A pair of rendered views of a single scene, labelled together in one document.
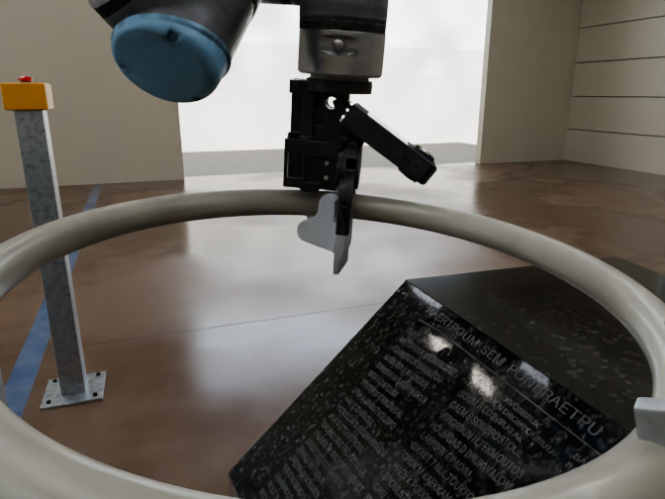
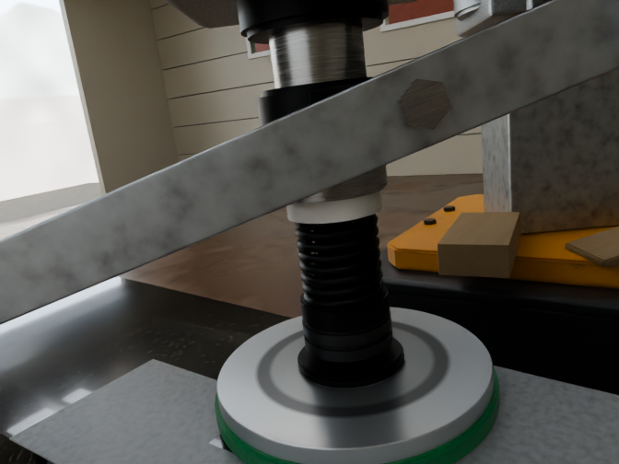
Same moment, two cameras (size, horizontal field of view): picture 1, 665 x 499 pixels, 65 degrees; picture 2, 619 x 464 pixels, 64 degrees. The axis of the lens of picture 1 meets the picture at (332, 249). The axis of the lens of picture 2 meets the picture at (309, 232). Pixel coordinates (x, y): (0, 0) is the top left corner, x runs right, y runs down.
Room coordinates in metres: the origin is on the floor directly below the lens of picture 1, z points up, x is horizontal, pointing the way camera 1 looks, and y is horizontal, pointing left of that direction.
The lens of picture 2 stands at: (-0.31, -0.29, 1.05)
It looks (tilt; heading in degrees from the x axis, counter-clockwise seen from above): 14 degrees down; 325
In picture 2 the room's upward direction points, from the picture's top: 7 degrees counter-clockwise
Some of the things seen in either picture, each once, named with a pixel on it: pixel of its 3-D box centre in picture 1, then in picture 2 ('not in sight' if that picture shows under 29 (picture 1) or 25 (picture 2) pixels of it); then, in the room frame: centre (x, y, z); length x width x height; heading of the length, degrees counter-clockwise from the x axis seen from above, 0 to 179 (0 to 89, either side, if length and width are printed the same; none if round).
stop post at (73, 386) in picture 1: (52, 249); not in sight; (1.70, 0.95, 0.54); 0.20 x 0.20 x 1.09; 19
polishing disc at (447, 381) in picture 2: not in sight; (351, 366); (-0.02, -0.51, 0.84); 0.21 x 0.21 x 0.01
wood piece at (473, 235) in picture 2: not in sight; (482, 241); (0.17, -0.96, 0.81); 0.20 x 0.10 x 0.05; 117
